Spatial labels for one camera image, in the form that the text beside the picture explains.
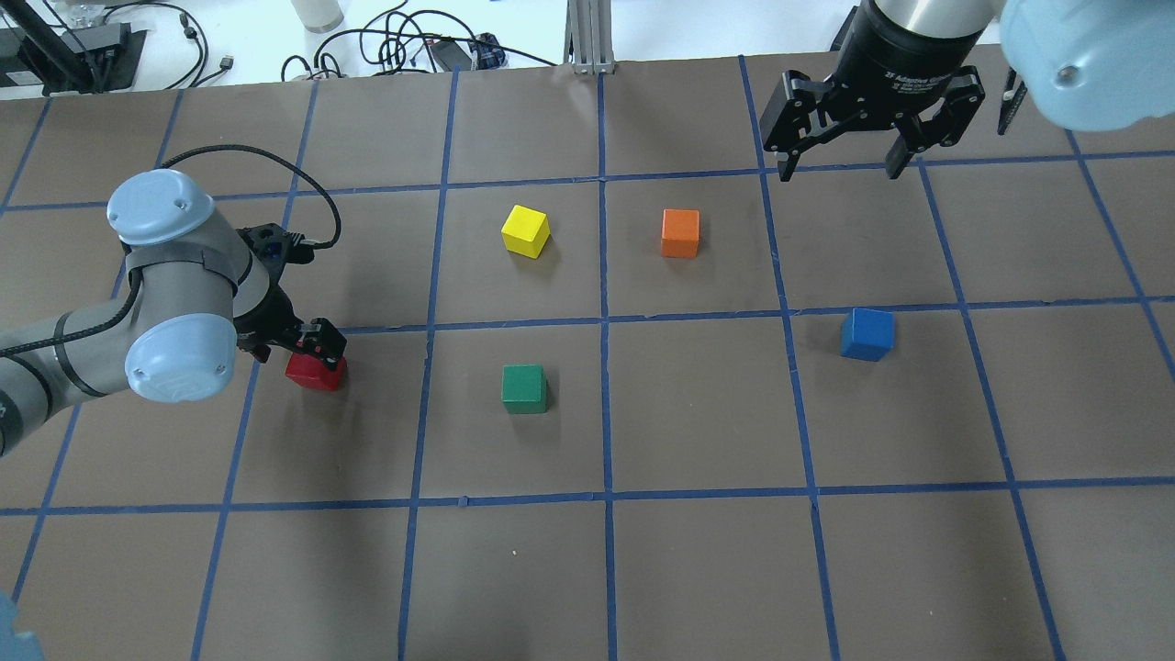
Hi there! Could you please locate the blue wooden block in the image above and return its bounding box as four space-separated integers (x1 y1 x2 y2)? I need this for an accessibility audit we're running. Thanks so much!
840 306 897 363

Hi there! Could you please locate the orange wooden block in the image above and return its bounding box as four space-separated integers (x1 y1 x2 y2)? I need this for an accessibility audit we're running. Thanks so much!
660 208 701 259

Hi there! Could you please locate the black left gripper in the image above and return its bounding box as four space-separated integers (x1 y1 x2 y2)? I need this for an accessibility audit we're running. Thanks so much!
234 242 348 372

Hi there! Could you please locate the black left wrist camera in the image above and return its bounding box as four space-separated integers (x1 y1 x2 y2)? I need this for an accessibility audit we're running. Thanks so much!
239 223 316 271

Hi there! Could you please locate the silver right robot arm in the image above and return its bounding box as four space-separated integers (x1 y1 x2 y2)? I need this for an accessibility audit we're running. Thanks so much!
758 1 1174 181

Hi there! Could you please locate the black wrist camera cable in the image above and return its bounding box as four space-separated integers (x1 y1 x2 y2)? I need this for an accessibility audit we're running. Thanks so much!
161 144 342 252

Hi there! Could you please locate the aluminium frame post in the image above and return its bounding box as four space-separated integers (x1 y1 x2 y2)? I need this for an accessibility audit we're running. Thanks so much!
564 0 616 75

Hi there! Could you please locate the white bottle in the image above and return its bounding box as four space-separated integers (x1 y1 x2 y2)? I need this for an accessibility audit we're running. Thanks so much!
290 0 344 34

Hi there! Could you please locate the green wooden block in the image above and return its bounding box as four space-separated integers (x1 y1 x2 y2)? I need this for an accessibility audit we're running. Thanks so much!
501 364 549 414

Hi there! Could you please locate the red wooden block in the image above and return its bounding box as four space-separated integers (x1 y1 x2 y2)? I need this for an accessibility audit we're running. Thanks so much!
286 355 348 392

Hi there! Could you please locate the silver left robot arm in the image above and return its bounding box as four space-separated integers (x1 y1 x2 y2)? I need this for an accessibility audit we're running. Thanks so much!
1 169 347 454

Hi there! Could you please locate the yellow wooden block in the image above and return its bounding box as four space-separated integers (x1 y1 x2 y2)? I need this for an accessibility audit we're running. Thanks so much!
501 205 551 259

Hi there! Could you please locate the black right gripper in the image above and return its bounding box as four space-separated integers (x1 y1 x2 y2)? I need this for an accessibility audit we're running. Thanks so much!
761 1 986 183

